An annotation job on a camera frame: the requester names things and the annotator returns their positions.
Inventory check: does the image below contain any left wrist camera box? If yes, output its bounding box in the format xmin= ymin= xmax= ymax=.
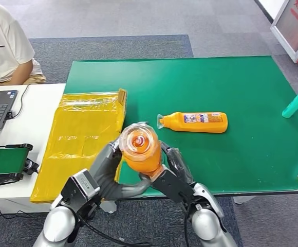
xmin=60 ymin=168 xmax=101 ymax=213

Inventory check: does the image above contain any white table foot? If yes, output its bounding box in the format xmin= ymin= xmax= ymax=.
xmin=100 ymin=200 xmax=118 ymax=215
xmin=233 ymin=196 xmax=256 ymax=205

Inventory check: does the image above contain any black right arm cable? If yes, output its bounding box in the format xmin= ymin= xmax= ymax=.
xmin=183 ymin=201 xmax=194 ymax=247

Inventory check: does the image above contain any yellow tape-wrapped cardboard box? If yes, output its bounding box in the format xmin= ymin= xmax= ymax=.
xmin=30 ymin=89 xmax=128 ymax=204

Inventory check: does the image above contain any small green belt conveyor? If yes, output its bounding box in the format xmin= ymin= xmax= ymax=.
xmin=0 ymin=138 xmax=39 ymax=187

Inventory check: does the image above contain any white side table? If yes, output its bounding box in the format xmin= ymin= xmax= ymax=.
xmin=0 ymin=83 xmax=66 ymax=216

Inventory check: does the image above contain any teal plastic bottle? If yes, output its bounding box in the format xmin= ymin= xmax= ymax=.
xmin=281 ymin=85 xmax=298 ymax=119

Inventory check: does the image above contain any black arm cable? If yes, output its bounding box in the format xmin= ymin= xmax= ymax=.
xmin=183 ymin=201 xmax=194 ymax=247
xmin=74 ymin=204 xmax=152 ymax=247

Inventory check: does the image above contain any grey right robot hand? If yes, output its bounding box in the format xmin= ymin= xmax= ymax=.
xmin=139 ymin=139 xmax=198 ymax=206

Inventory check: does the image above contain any green table mat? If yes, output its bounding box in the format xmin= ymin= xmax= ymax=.
xmin=63 ymin=55 xmax=298 ymax=199

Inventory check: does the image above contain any black conveyor cable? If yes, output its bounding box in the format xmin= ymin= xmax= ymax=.
xmin=0 ymin=182 xmax=26 ymax=220

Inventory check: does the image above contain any black laptop cable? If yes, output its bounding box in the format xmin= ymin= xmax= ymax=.
xmin=5 ymin=85 xmax=30 ymax=120

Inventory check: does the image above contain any orange bottle with clear cap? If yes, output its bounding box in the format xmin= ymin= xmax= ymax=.
xmin=118 ymin=122 xmax=165 ymax=178
xmin=156 ymin=112 xmax=229 ymax=134

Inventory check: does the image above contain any red and white sign board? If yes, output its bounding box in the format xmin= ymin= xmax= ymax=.
xmin=270 ymin=0 xmax=298 ymax=64

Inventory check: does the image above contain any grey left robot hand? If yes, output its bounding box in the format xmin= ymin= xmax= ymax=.
xmin=89 ymin=138 xmax=152 ymax=202

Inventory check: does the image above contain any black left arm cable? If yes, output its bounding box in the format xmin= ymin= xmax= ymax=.
xmin=74 ymin=204 xmax=152 ymax=247

